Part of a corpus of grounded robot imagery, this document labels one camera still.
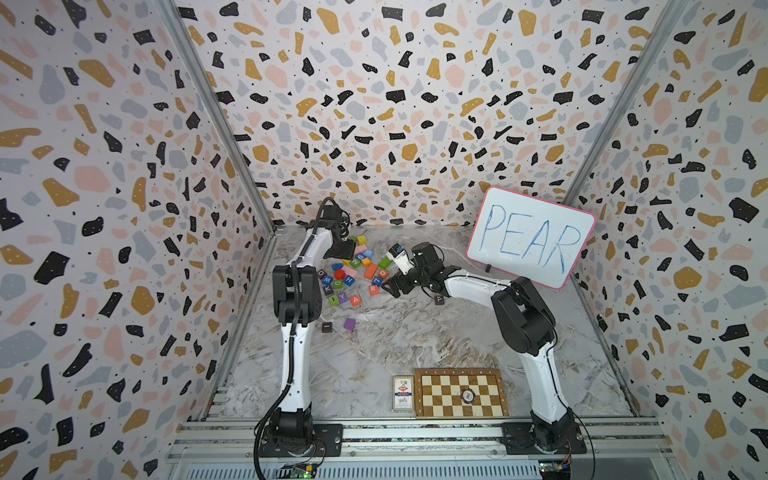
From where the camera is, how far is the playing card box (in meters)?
0.80

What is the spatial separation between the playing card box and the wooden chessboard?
0.05 ft

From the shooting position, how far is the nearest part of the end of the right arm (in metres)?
0.78

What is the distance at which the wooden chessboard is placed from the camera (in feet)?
2.55
